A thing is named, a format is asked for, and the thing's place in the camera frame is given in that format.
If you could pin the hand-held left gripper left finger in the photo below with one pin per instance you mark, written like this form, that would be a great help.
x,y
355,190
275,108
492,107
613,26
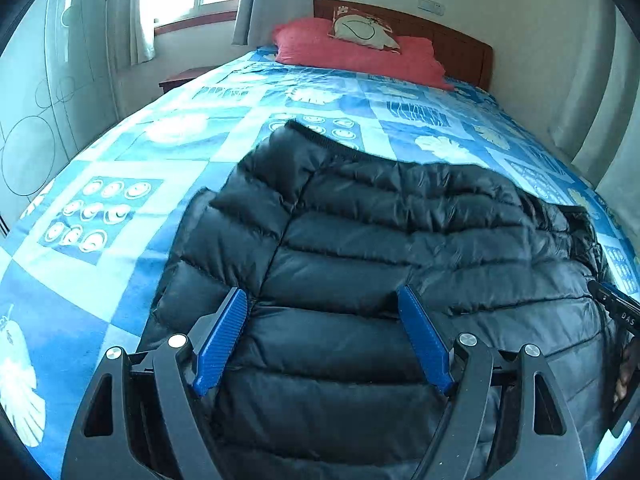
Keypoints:
x,y
220,342

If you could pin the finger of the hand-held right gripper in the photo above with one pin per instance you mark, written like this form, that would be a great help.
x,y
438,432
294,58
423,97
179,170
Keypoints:
x,y
625,314

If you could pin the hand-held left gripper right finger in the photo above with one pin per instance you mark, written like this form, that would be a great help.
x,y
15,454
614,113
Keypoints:
x,y
425,340

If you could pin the black puffer jacket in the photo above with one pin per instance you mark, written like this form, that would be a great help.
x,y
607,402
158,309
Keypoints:
x,y
375,270

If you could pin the person's right hand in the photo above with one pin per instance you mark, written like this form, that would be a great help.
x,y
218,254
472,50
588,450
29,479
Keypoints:
x,y
625,375

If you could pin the blue patterned bedsheet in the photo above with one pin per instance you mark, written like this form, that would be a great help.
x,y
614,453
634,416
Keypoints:
x,y
115,270

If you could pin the grey curtain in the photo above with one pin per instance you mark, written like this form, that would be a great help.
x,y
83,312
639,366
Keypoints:
x,y
270,0
130,10
595,100

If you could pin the wooden nightstand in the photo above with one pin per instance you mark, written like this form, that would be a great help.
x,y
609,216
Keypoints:
x,y
185,77

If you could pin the wooden headboard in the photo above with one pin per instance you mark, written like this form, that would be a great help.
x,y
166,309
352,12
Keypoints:
x,y
460,50

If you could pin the red pillow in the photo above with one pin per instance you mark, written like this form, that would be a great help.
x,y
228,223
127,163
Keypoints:
x,y
350,52

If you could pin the white printed cushion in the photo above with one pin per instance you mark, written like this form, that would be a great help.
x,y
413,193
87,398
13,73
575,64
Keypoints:
x,y
360,27

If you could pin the white wall socket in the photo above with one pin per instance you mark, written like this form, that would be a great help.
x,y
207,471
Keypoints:
x,y
431,6

